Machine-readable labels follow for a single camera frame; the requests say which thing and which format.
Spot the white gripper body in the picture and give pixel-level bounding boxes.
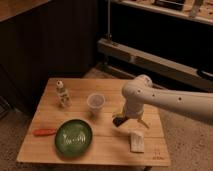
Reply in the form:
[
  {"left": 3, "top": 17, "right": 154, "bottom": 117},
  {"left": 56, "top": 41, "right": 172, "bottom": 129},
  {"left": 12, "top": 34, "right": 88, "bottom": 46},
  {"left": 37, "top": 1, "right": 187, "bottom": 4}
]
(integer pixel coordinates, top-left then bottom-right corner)
[{"left": 122, "top": 100, "right": 144, "bottom": 119}]

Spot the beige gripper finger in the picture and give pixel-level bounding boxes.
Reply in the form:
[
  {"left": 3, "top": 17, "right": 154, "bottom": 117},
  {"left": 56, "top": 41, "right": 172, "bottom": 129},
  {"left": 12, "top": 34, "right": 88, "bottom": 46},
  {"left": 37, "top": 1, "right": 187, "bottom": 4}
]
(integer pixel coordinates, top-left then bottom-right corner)
[
  {"left": 112, "top": 113, "right": 125, "bottom": 119},
  {"left": 137, "top": 118, "right": 149, "bottom": 129}
]

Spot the white rectangular sponge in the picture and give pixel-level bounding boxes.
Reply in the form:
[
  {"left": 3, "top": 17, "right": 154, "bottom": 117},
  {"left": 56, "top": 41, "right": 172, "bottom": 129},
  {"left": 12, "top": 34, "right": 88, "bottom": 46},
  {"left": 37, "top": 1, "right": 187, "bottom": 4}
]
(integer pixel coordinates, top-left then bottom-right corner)
[{"left": 130, "top": 131, "right": 145, "bottom": 153}]

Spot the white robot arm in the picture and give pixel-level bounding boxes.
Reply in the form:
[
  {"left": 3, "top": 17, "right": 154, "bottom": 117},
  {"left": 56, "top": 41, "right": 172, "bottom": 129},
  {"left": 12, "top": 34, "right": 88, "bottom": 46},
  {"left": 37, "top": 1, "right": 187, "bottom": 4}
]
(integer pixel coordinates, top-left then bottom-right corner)
[{"left": 113, "top": 75, "right": 213, "bottom": 127}]

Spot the translucent ceramic cup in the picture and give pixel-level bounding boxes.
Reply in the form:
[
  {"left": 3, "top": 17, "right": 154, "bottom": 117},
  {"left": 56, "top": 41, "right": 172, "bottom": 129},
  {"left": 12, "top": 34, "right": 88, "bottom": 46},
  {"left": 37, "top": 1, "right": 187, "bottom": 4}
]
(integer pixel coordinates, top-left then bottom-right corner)
[{"left": 86, "top": 93, "right": 105, "bottom": 115}]

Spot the black rectangular block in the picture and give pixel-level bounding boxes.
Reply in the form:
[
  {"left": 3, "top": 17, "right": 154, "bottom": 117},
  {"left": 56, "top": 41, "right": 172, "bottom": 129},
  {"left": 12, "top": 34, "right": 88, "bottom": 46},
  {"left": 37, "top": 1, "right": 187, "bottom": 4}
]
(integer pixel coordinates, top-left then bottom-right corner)
[{"left": 113, "top": 117, "right": 128, "bottom": 127}]

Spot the wooden table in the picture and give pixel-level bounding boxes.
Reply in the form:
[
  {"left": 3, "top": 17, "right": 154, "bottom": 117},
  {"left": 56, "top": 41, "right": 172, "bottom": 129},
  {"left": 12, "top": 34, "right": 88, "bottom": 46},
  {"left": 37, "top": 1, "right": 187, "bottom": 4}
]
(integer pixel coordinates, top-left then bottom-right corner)
[{"left": 17, "top": 78, "right": 171, "bottom": 166}]

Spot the green round plate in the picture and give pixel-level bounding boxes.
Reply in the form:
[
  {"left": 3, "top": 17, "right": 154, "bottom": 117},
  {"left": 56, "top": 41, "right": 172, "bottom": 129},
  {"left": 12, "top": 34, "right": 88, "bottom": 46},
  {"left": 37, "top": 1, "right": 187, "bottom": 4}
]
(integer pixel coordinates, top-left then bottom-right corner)
[{"left": 54, "top": 119, "right": 93, "bottom": 157}]

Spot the small white bottle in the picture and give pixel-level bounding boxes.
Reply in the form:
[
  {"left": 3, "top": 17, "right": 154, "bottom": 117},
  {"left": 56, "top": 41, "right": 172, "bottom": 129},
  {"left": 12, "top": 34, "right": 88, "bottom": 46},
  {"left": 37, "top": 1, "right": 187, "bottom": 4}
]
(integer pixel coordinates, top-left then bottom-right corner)
[{"left": 56, "top": 81, "right": 71, "bottom": 107}]

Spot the orange carrot toy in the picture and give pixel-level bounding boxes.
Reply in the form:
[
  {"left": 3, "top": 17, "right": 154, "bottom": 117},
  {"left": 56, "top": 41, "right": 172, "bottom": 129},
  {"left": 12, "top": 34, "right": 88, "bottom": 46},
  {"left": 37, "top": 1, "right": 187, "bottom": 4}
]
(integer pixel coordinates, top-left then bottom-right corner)
[{"left": 33, "top": 129, "right": 57, "bottom": 136}]

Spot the vertical metal pole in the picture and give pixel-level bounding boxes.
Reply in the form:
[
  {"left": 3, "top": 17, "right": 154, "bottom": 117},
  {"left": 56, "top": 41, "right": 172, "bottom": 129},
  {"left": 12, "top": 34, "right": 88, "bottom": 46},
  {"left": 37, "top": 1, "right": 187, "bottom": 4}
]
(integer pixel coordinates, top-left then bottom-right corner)
[{"left": 107, "top": 0, "right": 112, "bottom": 41}]

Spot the metal shelf rail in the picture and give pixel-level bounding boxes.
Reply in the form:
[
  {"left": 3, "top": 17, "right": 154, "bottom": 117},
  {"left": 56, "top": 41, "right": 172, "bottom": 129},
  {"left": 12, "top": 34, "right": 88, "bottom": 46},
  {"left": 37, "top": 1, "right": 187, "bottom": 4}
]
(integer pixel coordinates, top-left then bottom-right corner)
[{"left": 97, "top": 38, "right": 213, "bottom": 92}]

